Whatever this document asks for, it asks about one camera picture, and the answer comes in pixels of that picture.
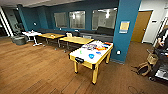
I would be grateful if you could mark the yellow air hockey table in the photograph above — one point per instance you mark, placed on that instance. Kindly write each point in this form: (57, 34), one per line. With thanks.
(85, 57)

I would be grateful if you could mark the orange plastic item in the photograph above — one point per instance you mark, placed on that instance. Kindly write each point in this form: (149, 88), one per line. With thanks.
(101, 48)

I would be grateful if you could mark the dark grey sofa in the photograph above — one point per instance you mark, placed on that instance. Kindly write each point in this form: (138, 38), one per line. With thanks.
(100, 36)

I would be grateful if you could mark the small beige box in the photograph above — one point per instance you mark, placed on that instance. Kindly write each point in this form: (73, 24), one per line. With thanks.
(69, 34)

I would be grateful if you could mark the red flat item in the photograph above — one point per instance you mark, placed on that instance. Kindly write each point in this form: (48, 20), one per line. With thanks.
(107, 43)

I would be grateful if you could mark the small white table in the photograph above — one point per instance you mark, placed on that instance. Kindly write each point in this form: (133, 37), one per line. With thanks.
(31, 33)

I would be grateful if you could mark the brown wooden door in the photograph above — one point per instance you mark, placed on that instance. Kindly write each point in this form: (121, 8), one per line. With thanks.
(141, 26)

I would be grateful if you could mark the dark trash bin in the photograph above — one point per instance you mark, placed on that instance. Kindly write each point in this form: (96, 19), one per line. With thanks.
(19, 40)

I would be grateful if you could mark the tan and black backpack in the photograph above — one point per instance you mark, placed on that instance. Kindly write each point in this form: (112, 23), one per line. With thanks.
(146, 68)

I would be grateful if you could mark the black wheeled cart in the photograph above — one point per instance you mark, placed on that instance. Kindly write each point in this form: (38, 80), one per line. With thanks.
(160, 68)

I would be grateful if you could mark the person in dark clothes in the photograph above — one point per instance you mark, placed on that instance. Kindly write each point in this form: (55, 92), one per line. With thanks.
(162, 38)

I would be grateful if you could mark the large wall window panel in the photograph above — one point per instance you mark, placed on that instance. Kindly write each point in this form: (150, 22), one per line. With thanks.
(77, 20)
(104, 19)
(60, 20)

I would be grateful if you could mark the white wall outlet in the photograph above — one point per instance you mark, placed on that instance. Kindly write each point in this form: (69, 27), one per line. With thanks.
(118, 52)

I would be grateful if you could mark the beige wall sign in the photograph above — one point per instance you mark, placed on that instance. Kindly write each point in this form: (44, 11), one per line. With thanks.
(124, 26)

